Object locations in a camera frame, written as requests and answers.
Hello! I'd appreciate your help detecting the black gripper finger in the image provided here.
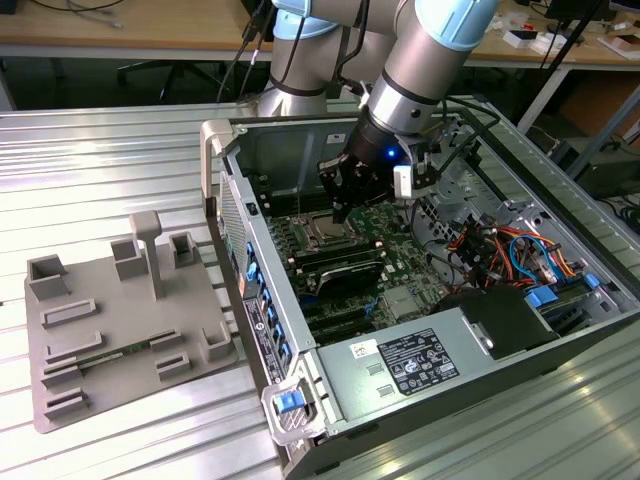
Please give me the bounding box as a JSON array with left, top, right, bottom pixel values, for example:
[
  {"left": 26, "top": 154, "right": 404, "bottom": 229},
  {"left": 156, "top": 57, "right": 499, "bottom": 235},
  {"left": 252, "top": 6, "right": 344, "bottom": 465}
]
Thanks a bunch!
[
  {"left": 349, "top": 166, "right": 394, "bottom": 208},
  {"left": 318, "top": 155, "right": 358, "bottom": 225}
]

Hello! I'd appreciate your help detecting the metal socket cover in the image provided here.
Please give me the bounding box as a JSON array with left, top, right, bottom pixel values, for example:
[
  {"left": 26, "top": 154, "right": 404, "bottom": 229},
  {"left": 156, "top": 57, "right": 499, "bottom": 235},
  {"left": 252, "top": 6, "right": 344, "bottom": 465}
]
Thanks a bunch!
[{"left": 301, "top": 210, "right": 360, "bottom": 251}]

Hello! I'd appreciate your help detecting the silver CPU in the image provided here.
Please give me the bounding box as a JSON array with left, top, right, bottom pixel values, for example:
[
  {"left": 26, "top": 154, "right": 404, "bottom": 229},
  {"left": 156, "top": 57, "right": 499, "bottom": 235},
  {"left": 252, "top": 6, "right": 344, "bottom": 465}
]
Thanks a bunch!
[{"left": 312, "top": 218, "right": 345, "bottom": 240}]

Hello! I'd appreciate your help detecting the black RAM slot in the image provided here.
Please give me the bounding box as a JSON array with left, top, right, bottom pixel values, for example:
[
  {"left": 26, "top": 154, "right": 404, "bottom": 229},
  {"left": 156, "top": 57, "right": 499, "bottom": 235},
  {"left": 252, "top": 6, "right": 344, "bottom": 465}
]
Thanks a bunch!
[
  {"left": 294, "top": 247, "right": 386, "bottom": 274},
  {"left": 259, "top": 188, "right": 335, "bottom": 216},
  {"left": 290, "top": 238, "right": 376, "bottom": 262}
]

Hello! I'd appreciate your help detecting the CPU socket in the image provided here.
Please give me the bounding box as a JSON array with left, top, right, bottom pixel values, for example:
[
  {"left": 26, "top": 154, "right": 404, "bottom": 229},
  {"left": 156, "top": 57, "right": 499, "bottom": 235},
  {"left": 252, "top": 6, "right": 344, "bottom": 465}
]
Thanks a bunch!
[{"left": 299, "top": 210, "right": 359, "bottom": 254}]

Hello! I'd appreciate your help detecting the black expansion slot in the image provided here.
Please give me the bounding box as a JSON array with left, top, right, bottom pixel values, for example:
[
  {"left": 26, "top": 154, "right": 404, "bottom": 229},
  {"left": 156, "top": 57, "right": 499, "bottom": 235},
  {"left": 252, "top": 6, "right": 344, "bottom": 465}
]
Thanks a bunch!
[
  {"left": 307, "top": 319, "right": 379, "bottom": 347},
  {"left": 299, "top": 297, "right": 376, "bottom": 329}
]

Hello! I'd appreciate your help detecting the green motherboard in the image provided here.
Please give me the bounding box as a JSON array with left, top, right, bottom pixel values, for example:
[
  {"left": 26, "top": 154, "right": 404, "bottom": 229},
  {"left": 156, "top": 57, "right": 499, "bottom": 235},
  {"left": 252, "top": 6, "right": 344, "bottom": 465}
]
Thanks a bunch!
[{"left": 249, "top": 169, "right": 454, "bottom": 347}]

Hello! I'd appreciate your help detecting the black graphics card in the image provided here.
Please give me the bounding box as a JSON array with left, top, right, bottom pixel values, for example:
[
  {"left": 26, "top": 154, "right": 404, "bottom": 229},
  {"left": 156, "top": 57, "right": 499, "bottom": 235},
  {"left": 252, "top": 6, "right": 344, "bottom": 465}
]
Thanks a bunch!
[{"left": 310, "top": 258, "right": 387, "bottom": 303}]

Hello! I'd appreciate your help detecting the silver perforated drive cage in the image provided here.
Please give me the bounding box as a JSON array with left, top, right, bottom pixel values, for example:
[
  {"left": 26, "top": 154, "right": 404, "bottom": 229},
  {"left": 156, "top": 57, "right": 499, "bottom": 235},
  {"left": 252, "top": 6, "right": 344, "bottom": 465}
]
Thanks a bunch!
[{"left": 408, "top": 149, "right": 506, "bottom": 251}]

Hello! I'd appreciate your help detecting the silver chipset heatsink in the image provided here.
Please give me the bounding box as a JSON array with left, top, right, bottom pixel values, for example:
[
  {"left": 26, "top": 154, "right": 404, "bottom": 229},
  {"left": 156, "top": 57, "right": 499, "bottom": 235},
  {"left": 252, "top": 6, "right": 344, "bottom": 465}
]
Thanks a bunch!
[{"left": 382, "top": 287, "right": 420, "bottom": 321}]

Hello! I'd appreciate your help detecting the grey open PC case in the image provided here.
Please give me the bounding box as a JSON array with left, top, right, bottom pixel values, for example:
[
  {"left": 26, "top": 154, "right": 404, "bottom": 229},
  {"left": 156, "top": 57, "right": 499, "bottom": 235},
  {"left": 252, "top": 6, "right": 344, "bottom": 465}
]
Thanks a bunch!
[{"left": 198, "top": 107, "right": 640, "bottom": 480}]

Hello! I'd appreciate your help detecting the black plastic shroud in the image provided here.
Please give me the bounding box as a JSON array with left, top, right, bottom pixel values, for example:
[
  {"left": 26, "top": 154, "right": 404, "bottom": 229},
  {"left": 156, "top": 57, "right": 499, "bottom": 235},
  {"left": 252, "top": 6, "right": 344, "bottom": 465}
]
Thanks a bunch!
[{"left": 430, "top": 285, "right": 562, "bottom": 362}]

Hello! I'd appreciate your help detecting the white box black top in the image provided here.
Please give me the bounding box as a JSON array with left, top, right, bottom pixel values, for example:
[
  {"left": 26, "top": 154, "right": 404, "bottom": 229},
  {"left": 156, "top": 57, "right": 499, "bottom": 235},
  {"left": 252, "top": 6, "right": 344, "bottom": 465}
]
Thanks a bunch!
[{"left": 503, "top": 28, "right": 540, "bottom": 50}]

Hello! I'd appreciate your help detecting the small white box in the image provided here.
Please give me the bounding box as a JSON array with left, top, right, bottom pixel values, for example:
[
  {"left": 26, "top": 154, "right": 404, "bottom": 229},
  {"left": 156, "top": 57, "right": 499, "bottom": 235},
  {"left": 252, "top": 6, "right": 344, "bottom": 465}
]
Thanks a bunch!
[{"left": 529, "top": 32, "right": 564, "bottom": 54}]

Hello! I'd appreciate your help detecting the black office chair base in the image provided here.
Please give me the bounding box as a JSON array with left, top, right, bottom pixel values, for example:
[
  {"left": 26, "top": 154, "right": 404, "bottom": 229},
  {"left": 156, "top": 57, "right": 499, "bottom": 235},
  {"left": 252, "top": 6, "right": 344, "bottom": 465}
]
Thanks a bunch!
[{"left": 117, "top": 58, "right": 232, "bottom": 104}]

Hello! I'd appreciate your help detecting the large blue carrier tab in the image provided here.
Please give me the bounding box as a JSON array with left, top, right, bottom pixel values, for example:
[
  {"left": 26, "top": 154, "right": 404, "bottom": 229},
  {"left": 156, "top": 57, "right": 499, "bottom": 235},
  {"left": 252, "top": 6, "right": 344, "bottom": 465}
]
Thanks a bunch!
[{"left": 524, "top": 285, "right": 560, "bottom": 310}]

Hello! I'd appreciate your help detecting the grey power supply unit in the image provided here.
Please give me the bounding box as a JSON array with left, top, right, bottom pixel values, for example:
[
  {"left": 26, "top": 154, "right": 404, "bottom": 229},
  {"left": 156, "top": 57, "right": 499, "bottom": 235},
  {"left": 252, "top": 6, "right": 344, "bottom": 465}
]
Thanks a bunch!
[{"left": 314, "top": 305, "right": 501, "bottom": 427}]

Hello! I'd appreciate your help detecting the blue case latch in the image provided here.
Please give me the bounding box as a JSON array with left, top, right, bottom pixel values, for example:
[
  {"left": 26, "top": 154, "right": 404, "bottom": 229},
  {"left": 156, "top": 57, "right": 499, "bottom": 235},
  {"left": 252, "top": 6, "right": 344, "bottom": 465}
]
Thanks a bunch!
[{"left": 273, "top": 391, "right": 303, "bottom": 416}]

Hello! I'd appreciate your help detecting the black equipment box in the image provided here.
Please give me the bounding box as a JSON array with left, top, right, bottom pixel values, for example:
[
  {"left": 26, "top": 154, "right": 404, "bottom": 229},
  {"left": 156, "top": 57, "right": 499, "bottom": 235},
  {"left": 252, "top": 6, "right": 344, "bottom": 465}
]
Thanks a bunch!
[{"left": 574, "top": 149, "right": 640, "bottom": 201}]

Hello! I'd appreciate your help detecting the wooden desk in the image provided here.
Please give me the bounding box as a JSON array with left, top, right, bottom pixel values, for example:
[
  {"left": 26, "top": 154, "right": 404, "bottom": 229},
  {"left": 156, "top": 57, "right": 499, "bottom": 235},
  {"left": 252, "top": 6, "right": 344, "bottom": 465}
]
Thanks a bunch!
[{"left": 0, "top": 0, "right": 640, "bottom": 71}]

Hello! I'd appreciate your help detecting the black monitor base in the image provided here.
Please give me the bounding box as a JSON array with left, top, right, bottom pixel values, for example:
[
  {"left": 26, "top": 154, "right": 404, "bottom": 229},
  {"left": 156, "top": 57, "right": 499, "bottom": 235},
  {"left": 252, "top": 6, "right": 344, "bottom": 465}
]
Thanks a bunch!
[{"left": 543, "top": 0, "right": 615, "bottom": 22}]

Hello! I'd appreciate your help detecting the grey parts rack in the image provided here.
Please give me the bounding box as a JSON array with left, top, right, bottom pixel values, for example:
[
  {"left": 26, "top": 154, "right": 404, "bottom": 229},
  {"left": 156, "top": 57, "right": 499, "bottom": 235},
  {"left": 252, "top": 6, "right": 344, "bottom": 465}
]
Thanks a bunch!
[{"left": 23, "top": 209, "right": 242, "bottom": 435}]

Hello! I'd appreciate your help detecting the brown cardboard piece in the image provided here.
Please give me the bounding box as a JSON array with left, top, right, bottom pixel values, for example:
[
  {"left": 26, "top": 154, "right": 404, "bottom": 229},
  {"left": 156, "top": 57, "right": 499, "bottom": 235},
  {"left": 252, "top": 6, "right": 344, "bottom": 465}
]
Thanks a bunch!
[{"left": 597, "top": 33, "right": 640, "bottom": 57}]

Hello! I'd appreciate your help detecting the green RAM stick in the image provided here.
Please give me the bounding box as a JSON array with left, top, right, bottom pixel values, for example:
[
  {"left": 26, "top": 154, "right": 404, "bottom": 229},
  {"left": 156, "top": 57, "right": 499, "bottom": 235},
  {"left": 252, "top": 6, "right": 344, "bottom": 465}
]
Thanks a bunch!
[{"left": 77, "top": 339, "right": 154, "bottom": 372}]

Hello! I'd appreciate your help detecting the orange and red wire bundle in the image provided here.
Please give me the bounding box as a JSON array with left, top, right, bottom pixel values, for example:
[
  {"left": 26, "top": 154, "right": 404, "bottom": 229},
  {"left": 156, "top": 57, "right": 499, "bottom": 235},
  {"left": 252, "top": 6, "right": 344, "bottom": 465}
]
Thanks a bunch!
[{"left": 446, "top": 223, "right": 514, "bottom": 289}]

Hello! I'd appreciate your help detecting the blue wire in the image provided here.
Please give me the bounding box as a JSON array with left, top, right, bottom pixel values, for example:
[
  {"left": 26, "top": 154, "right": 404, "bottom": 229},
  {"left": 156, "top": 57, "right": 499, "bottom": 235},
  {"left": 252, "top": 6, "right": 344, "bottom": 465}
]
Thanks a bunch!
[{"left": 508, "top": 233, "right": 557, "bottom": 284}]

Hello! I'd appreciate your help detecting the grey network cable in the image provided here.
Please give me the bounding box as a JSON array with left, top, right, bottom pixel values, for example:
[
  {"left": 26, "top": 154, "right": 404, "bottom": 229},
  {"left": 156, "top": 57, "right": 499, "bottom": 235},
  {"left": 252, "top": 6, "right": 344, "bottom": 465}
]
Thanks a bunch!
[{"left": 37, "top": 0, "right": 125, "bottom": 29}]

